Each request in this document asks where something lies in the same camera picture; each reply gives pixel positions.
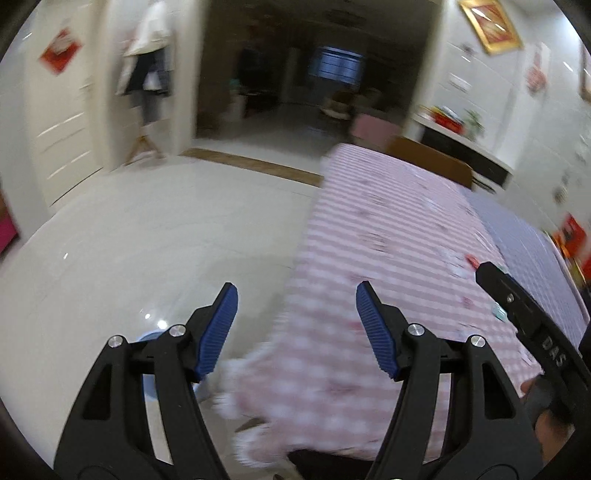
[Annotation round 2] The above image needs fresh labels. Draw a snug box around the white panelled door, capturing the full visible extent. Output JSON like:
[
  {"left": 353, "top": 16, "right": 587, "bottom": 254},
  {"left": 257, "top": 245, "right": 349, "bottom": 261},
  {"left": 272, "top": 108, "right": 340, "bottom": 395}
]
[{"left": 21, "top": 0, "right": 105, "bottom": 206}]

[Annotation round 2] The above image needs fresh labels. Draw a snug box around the red wall hanging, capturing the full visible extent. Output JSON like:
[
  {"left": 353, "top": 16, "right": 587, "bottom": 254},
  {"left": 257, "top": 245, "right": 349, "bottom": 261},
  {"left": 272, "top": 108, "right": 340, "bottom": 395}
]
[{"left": 525, "top": 44, "right": 550, "bottom": 95}]

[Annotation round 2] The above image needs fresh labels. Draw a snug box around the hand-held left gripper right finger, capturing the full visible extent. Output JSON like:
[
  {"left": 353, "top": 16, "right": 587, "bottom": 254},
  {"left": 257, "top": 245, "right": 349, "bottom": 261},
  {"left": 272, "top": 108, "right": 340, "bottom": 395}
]
[{"left": 356, "top": 281, "right": 544, "bottom": 480}]

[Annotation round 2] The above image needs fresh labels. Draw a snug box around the coat rack with clothes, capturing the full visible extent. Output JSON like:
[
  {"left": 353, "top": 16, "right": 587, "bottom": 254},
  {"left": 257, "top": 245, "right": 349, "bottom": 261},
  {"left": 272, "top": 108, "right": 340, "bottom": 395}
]
[{"left": 115, "top": 0, "right": 178, "bottom": 167}]

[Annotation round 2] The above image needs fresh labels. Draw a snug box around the pink checked tablecloth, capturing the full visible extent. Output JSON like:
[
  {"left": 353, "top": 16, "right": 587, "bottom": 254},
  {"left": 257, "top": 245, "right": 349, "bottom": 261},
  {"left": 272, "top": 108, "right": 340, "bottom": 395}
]
[{"left": 212, "top": 143, "right": 546, "bottom": 469}]

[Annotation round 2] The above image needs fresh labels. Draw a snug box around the wooden chair back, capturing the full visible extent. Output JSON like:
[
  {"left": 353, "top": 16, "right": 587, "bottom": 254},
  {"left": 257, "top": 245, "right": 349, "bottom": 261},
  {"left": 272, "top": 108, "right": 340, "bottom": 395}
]
[{"left": 385, "top": 136, "right": 475, "bottom": 190}]

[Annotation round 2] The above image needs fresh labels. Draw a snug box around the light blue bin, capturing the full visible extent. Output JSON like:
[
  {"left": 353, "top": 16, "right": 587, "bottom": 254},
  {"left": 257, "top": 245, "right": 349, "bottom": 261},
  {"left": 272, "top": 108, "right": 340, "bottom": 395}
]
[{"left": 136, "top": 330, "right": 206, "bottom": 407}]

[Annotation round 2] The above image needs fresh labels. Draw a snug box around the red door decoration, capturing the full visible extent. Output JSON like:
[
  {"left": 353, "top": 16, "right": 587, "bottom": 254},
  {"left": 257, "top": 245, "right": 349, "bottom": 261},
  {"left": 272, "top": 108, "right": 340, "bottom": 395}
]
[{"left": 38, "top": 25, "right": 85, "bottom": 75}]

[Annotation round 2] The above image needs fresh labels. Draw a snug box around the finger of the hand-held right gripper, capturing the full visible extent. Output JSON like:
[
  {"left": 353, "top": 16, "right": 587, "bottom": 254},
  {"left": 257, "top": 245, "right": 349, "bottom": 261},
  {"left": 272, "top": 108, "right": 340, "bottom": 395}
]
[{"left": 475, "top": 261, "right": 532, "bottom": 319}]

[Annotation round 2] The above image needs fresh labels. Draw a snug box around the window with blue curtain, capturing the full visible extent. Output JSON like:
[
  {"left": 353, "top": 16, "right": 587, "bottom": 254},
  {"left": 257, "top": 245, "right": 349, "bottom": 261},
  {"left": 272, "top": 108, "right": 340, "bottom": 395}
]
[{"left": 308, "top": 45, "right": 363, "bottom": 86}]

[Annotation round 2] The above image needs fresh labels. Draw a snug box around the green potted plant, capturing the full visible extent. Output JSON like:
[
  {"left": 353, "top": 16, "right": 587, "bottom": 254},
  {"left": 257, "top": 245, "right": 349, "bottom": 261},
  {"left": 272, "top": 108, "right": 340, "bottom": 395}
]
[{"left": 464, "top": 110, "right": 485, "bottom": 141}]

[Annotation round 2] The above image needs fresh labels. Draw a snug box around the purple grid tablecloth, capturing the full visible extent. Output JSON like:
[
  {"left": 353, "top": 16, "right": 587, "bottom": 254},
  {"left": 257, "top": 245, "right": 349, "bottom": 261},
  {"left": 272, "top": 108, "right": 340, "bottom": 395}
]
[{"left": 464, "top": 189, "right": 591, "bottom": 352}]

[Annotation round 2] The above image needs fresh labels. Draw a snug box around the person's right hand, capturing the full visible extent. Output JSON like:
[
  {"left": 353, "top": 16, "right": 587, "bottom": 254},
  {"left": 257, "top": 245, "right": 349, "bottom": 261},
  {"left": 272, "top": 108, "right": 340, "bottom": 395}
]
[{"left": 521, "top": 375, "right": 575, "bottom": 467}]

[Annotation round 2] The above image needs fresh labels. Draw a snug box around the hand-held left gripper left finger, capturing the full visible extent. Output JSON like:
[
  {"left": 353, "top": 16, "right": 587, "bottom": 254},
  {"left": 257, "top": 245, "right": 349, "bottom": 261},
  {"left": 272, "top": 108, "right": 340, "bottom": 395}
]
[{"left": 53, "top": 282, "right": 239, "bottom": 480}]

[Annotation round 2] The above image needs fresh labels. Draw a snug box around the white sideboard with black top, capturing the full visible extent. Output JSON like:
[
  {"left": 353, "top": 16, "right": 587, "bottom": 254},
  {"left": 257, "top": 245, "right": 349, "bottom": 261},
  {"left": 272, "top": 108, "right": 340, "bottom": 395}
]
[{"left": 411, "top": 113, "right": 515, "bottom": 192}]

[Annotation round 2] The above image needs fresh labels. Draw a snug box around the red box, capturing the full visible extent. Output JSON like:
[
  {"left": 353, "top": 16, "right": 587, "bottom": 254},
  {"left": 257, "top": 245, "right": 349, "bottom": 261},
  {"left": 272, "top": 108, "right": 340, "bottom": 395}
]
[{"left": 427, "top": 105, "right": 466, "bottom": 134}]

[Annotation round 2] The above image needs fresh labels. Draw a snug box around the pink armchair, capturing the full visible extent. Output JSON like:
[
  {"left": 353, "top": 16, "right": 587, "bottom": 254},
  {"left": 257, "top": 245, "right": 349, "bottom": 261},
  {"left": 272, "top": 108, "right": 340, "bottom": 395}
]
[{"left": 351, "top": 113, "right": 400, "bottom": 148}]

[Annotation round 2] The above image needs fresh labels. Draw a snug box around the gold framed picture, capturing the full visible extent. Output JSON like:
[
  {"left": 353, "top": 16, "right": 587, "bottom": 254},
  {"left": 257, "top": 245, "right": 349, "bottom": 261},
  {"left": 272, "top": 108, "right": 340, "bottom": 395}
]
[{"left": 458, "top": 0, "right": 525, "bottom": 56}]

